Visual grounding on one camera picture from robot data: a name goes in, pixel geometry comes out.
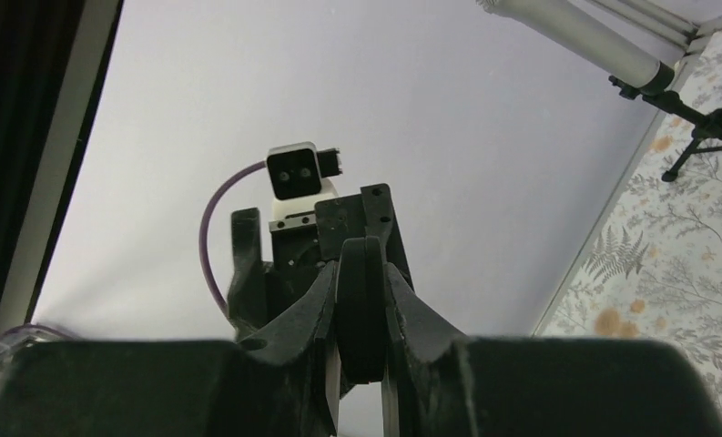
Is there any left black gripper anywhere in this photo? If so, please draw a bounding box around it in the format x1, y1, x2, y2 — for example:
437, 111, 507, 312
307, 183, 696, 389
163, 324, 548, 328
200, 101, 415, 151
228, 184, 465, 436

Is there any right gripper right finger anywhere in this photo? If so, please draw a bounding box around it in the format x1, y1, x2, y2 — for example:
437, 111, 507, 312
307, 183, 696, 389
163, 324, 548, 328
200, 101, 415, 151
396, 338, 722, 436

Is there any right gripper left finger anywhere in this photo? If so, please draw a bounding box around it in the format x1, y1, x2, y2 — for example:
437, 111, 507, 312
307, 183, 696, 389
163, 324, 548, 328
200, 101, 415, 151
0, 339, 338, 437

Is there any floral patterned mat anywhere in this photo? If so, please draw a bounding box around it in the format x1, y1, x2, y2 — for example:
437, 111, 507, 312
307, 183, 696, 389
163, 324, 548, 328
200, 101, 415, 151
541, 24, 722, 435

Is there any black tripod microphone stand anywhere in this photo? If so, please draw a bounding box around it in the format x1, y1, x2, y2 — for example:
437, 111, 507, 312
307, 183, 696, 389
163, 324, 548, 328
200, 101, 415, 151
607, 75, 722, 183

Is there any silver microphone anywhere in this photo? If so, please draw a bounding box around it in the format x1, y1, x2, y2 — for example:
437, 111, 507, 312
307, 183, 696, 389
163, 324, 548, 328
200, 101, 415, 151
478, 0, 676, 97

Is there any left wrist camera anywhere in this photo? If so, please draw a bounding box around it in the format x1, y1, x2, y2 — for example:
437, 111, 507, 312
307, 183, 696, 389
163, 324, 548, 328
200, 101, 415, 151
265, 141, 342, 220

